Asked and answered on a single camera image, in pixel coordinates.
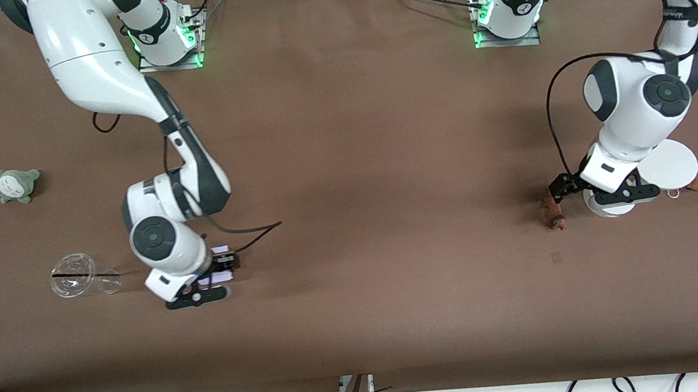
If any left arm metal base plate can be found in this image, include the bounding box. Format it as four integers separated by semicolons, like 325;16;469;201
469;0;541;51

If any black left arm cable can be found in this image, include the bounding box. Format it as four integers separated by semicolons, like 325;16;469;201
536;0;698;186

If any clear plastic cup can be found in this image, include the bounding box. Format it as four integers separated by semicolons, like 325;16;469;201
47;249;123;301

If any grey-green plush toy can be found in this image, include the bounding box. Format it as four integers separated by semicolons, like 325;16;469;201
0;165;43;207

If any small brown plush toy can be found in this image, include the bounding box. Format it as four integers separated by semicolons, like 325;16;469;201
540;194;568;232

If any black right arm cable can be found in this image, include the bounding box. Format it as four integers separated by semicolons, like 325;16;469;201
91;95;284;265

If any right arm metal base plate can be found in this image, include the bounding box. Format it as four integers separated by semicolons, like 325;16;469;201
133;8;209;74

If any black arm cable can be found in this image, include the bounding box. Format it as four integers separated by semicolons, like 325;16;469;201
536;0;698;186
91;95;284;265

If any brown table cover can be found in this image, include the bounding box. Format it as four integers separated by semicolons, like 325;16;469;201
0;0;698;392

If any white round desk lamp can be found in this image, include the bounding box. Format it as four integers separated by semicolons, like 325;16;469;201
578;136;698;220

